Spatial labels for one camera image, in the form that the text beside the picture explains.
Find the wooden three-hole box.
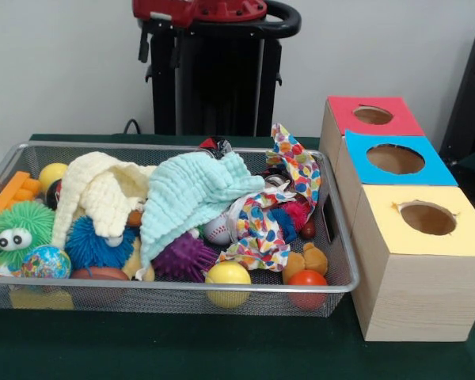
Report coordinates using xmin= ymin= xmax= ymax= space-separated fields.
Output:
xmin=318 ymin=95 xmax=475 ymax=343

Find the orange ladder-shaped block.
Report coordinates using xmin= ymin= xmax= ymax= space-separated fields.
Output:
xmin=0 ymin=169 xmax=44 ymax=233

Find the wire mesh bin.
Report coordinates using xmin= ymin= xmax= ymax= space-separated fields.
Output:
xmin=0 ymin=140 xmax=360 ymax=319

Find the purple knobbly toy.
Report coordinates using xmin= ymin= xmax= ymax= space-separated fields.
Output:
xmin=152 ymin=231 xmax=219 ymax=283

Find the blue spiky ball with eyes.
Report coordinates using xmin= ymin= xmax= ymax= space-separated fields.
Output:
xmin=65 ymin=215 xmax=136 ymax=271

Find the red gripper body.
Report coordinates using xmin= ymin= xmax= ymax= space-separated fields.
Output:
xmin=132 ymin=0 xmax=201 ymax=29

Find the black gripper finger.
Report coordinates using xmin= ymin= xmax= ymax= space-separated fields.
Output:
xmin=169 ymin=29 xmax=183 ymax=70
xmin=137 ymin=24 xmax=150 ymax=64

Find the red orange ball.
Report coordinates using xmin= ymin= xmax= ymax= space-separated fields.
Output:
xmin=287 ymin=270 xmax=329 ymax=310

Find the mint green cloth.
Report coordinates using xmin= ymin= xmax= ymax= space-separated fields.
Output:
xmin=139 ymin=150 xmax=265 ymax=281

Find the cream waffle cloth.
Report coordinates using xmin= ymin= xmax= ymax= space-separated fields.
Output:
xmin=51 ymin=151 xmax=158 ymax=250

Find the crushed soda can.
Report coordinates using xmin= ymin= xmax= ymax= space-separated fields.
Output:
xmin=199 ymin=135 xmax=233 ymax=158

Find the yellow ball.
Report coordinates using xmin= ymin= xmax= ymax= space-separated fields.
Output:
xmin=204 ymin=260 xmax=253 ymax=309
xmin=38 ymin=162 xmax=69 ymax=194

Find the dark green tablecloth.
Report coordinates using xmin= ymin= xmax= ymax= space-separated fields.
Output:
xmin=0 ymin=133 xmax=475 ymax=380

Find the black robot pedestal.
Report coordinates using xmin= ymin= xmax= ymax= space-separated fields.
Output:
xmin=137 ymin=0 xmax=302 ymax=138

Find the polka dot cloth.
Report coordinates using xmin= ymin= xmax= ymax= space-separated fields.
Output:
xmin=217 ymin=124 xmax=324 ymax=273

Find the black panel stand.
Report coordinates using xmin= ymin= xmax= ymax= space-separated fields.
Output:
xmin=438 ymin=25 xmax=475 ymax=162

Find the globe print ball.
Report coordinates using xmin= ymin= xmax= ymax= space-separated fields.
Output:
xmin=21 ymin=244 xmax=72 ymax=279

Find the green spiky ball with eyes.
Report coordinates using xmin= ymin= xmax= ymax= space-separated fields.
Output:
xmin=0 ymin=199 xmax=57 ymax=269

